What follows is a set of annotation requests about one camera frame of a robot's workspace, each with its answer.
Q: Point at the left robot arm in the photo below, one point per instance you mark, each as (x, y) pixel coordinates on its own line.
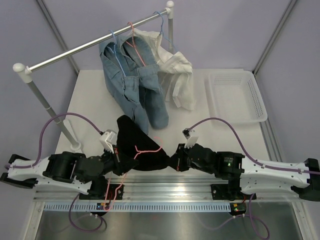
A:
(69, 171)

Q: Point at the blue hanger with denim shirt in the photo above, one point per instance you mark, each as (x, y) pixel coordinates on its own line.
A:
(118, 56)

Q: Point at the black skirt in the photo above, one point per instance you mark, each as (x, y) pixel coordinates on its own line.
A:
(139, 146)

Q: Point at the blue hanger with white shirt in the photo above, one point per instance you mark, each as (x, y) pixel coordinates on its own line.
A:
(162, 32)

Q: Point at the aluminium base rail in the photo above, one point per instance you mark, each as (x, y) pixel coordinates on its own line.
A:
(195, 190)

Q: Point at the silver clothes rack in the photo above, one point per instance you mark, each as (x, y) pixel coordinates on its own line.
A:
(25, 72)

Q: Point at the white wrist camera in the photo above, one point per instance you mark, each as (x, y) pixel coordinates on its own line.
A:
(191, 137)
(108, 140)

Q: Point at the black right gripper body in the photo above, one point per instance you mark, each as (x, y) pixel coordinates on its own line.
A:
(186, 162)

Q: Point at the white slotted cable duct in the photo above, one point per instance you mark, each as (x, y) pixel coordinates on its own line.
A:
(139, 207)

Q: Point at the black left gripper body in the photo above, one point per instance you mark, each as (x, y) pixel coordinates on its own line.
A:
(110, 160)

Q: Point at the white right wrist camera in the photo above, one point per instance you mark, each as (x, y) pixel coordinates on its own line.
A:
(191, 137)

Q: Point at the blue denim jeans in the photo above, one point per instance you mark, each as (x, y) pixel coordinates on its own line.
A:
(150, 91)

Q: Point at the light blue denim shirt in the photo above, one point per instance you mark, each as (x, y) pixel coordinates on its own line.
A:
(125, 90)

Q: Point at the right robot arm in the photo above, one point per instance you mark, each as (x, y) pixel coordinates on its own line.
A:
(303, 178)

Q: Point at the white shirt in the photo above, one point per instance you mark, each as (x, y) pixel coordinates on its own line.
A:
(175, 71)

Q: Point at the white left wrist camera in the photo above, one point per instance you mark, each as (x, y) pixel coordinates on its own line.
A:
(108, 140)

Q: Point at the white plastic basket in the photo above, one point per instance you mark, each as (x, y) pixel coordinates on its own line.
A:
(234, 96)

